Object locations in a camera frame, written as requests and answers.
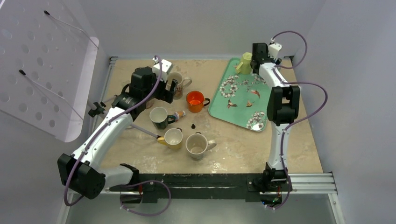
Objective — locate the lime green mug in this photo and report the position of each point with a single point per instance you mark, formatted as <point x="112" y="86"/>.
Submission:
<point x="244" y="66"/>

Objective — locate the cream mug with coral print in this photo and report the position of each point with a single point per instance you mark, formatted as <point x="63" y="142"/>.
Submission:
<point x="181" y="83"/>

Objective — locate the ice cream cone toy figure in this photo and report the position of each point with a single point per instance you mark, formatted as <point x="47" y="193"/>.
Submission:
<point x="178" y="115"/>

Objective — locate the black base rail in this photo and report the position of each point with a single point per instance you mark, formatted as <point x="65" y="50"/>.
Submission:
<point x="166" y="193"/>

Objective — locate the dark teal mug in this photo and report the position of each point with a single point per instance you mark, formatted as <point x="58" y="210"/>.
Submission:
<point x="160" y="118"/>

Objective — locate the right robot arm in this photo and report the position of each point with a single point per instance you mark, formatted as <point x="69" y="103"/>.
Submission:
<point x="282" y="110"/>

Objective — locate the yellow mug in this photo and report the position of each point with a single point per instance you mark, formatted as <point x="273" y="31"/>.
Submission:
<point x="173" y="139"/>

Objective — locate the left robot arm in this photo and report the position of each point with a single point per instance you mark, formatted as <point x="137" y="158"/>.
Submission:
<point x="80" y="171"/>

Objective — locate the aluminium frame rail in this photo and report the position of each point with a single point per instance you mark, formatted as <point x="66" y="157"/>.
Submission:
<point x="300" y="183"/>

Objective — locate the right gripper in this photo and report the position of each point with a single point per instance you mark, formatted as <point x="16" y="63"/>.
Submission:
<point x="267" y="53"/>

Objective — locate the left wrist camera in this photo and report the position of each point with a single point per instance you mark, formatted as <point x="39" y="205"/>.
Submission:
<point x="164" y="69"/>

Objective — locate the beige dragon print mug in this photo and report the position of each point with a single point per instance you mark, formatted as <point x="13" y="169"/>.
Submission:
<point x="197" y="144"/>

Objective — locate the green floral tray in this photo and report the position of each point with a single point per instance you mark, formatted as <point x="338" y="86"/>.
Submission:
<point x="241" y="99"/>

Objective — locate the white perforated panel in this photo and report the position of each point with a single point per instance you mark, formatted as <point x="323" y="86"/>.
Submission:
<point x="46" y="65"/>

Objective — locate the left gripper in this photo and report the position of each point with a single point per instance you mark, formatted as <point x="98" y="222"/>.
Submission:
<point x="166" y="95"/>

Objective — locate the orange mug black handle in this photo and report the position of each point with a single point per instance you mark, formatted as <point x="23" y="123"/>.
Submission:
<point x="196" y="101"/>

